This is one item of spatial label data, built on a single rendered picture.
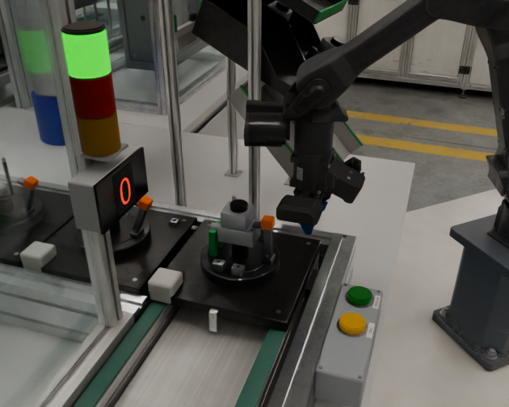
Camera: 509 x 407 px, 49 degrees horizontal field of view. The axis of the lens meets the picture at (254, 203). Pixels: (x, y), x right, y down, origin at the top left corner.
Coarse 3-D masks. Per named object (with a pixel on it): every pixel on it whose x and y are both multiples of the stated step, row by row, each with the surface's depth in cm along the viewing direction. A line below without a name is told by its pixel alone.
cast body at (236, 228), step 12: (228, 204) 94; (240, 204) 92; (252, 204) 94; (228, 216) 92; (240, 216) 91; (252, 216) 94; (216, 228) 96; (228, 228) 93; (240, 228) 92; (252, 228) 93; (228, 240) 94; (240, 240) 93; (252, 240) 93
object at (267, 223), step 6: (264, 216) 92; (270, 216) 92; (258, 222) 94; (264, 222) 92; (270, 222) 91; (258, 228) 93; (264, 228) 92; (270, 228) 92; (264, 234) 93; (270, 234) 93; (264, 240) 94; (270, 240) 93; (264, 246) 94; (270, 246) 94; (264, 252) 95; (270, 252) 95
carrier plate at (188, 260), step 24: (192, 240) 105; (288, 240) 105; (312, 240) 105; (192, 264) 99; (288, 264) 99; (312, 264) 100; (192, 288) 93; (216, 288) 93; (264, 288) 93; (288, 288) 93; (240, 312) 88; (264, 312) 88; (288, 312) 88
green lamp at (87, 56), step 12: (72, 36) 62; (84, 36) 62; (96, 36) 63; (72, 48) 63; (84, 48) 63; (96, 48) 64; (72, 60) 64; (84, 60) 64; (96, 60) 64; (108, 60) 66; (72, 72) 65; (84, 72) 64; (96, 72) 65; (108, 72) 66
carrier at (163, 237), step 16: (128, 224) 106; (144, 224) 106; (160, 224) 110; (192, 224) 111; (112, 240) 102; (128, 240) 102; (144, 240) 103; (160, 240) 105; (176, 240) 105; (128, 256) 101; (144, 256) 101; (160, 256) 101; (128, 272) 97; (144, 272) 97; (128, 288) 93; (144, 288) 94
